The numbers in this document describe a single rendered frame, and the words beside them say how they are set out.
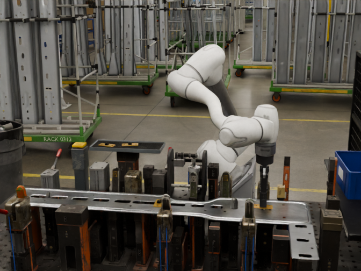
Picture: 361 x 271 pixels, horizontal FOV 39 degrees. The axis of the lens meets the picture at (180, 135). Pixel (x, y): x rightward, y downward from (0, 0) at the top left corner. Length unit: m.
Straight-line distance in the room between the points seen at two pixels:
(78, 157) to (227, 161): 0.83
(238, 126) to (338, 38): 7.38
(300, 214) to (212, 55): 0.87
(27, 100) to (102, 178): 4.19
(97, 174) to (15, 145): 2.49
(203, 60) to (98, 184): 0.79
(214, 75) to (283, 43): 6.76
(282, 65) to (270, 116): 6.98
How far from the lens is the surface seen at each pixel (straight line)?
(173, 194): 2.52
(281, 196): 2.39
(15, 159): 4.98
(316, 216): 2.99
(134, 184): 2.46
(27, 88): 6.57
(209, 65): 2.53
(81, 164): 2.72
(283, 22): 9.05
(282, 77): 9.10
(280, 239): 2.10
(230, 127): 2.00
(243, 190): 2.83
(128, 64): 9.87
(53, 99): 6.48
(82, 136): 6.06
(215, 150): 2.90
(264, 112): 2.11
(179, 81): 2.48
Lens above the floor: 1.94
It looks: 16 degrees down
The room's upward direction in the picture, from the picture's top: 1 degrees counter-clockwise
